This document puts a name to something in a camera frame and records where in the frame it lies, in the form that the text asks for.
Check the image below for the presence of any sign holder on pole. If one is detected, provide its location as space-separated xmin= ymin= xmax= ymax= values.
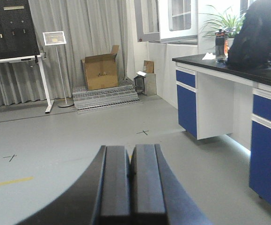
xmin=42 ymin=30 xmax=73 ymax=108

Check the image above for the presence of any grey curtain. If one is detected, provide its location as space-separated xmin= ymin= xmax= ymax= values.
xmin=0 ymin=0 xmax=136 ymax=106

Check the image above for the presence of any black pegboard on white stand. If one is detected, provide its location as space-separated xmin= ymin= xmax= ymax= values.
xmin=0 ymin=0 xmax=54 ymax=114

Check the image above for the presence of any stack of metal gratings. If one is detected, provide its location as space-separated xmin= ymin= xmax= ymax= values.
xmin=73 ymin=79 xmax=141 ymax=114

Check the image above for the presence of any small cardboard box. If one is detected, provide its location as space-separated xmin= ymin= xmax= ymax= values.
xmin=143 ymin=60 xmax=154 ymax=74

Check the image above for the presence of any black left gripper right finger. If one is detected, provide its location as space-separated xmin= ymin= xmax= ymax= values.
xmin=131 ymin=144 xmax=211 ymax=225

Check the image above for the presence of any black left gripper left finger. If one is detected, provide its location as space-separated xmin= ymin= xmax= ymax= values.
xmin=19 ymin=145 xmax=131 ymax=225

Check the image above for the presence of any blue white lab bench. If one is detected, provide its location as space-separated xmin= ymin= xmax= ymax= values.
xmin=173 ymin=55 xmax=271 ymax=205

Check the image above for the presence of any dark water bottle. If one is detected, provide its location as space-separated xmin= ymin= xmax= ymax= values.
xmin=215 ymin=29 xmax=227 ymax=62

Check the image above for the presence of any white wall cabinet glass door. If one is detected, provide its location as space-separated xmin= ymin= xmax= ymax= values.
xmin=134 ymin=0 xmax=198 ymax=43

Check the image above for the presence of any crumpled white paper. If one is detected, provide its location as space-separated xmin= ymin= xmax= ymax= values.
xmin=202 ymin=52 xmax=216 ymax=60

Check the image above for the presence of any green potted plant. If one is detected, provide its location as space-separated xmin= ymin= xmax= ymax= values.
xmin=202 ymin=5 xmax=246 ymax=38

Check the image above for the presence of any open cardboard box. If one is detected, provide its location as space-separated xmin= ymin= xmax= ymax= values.
xmin=81 ymin=45 xmax=119 ymax=90

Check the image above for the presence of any metal box on floor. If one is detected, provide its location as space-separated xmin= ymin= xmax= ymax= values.
xmin=134 ymin=71 xmax=157 ymax=96

